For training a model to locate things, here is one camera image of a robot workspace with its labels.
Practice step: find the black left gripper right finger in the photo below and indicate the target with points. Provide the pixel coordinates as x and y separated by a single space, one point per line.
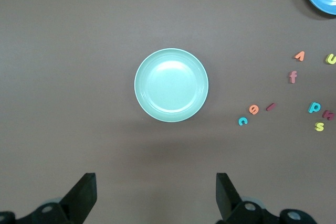
228 203

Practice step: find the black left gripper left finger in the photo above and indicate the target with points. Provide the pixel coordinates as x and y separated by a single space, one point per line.
78 203

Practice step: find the teal letter c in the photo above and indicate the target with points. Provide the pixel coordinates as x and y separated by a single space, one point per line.
240 121

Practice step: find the orange letter e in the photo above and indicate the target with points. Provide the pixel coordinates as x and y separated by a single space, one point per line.
256 110

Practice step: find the dark red letter l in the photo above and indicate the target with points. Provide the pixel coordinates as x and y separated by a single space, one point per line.
270 107

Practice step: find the yellow letter s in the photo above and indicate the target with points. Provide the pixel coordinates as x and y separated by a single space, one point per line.
319 126

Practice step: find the teal letter p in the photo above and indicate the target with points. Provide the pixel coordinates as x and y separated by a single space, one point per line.
311 109

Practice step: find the maroon letter n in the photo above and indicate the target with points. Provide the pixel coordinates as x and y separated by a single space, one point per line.
324 115

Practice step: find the green plate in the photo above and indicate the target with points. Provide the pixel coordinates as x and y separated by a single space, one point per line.
171 85

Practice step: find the pink letter f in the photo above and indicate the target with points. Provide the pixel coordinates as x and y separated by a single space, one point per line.
293 77

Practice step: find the orange letter v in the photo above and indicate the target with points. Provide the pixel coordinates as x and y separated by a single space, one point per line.
301 54

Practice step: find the yellow letter u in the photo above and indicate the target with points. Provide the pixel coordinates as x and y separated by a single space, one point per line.
328 58

